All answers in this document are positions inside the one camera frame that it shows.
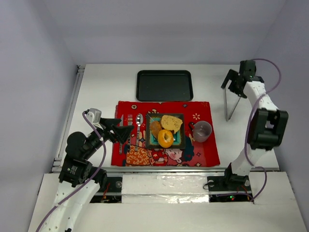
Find metal kitchen tongs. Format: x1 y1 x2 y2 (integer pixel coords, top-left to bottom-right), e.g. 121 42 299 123
223 87 241 122

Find small brown bread roll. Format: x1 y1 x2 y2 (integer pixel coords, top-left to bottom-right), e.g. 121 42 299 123
150 120 162 139

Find glazed orange donut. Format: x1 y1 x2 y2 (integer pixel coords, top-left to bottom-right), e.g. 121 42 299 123
157 129 174 148

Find toasted bread slice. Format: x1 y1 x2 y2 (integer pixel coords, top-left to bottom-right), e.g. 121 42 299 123
160 115 183 134

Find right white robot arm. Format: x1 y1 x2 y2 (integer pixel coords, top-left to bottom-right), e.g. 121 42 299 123
221 59 289 190

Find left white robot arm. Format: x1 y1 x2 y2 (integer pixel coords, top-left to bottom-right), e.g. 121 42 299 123
36 111 134 232

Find red illustrated placemat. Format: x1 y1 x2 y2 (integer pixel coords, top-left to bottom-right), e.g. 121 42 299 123
112 101 220 167

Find square teal ceramic plate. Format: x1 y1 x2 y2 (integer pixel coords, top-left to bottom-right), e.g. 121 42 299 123
145 113 185 149

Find purple grey cup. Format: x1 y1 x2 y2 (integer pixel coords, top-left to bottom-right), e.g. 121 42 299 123
192 121 212 143

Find black rectangular baking tray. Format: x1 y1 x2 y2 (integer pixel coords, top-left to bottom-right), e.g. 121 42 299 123
136 70 194 102

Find patterned handle table knife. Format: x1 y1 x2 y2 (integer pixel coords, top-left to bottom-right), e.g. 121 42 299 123
119 114 124 155

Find patterned handle fork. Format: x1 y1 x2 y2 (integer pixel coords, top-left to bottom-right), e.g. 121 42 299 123
127 114 133 153

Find patterned handle spoon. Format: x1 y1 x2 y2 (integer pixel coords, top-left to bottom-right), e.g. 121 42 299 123
135 114 143 152

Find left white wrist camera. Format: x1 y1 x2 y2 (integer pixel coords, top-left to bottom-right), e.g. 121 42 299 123
86 108 102 129

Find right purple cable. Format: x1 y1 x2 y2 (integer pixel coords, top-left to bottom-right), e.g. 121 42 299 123
216 58 282 202

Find aluminium frame rail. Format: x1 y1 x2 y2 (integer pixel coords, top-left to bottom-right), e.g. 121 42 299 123
49 65 281 197

